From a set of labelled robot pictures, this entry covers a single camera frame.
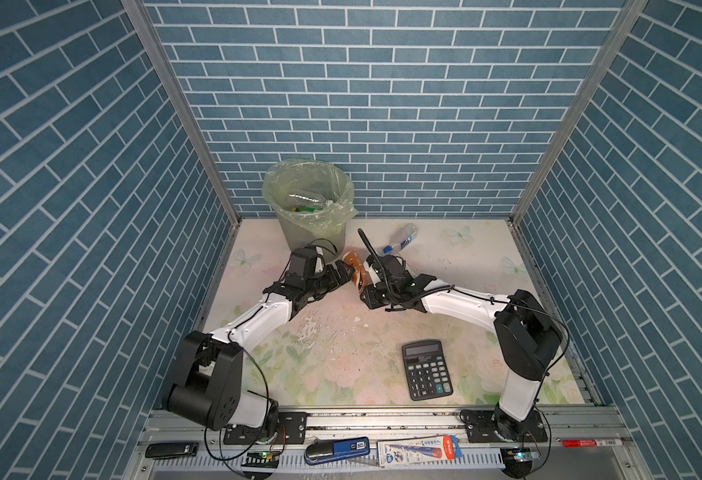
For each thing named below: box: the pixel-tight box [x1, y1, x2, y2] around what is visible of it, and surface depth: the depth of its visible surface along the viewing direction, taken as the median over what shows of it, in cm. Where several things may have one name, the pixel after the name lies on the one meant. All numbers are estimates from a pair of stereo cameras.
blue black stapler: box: [304, 436, 371, 465], surface depth 69 cm
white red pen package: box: [377, 435, 463, 466], surface depth 71 cm
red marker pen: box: [562, 439, 624, 448], surface depth 72 cm
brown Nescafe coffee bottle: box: [343, 250, 371, 293], surface depth 91 cm
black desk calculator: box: [402, 339, 453, 401], surface depth 83 cm
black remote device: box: [145, 442, 199, 459], surface depth 69 cm
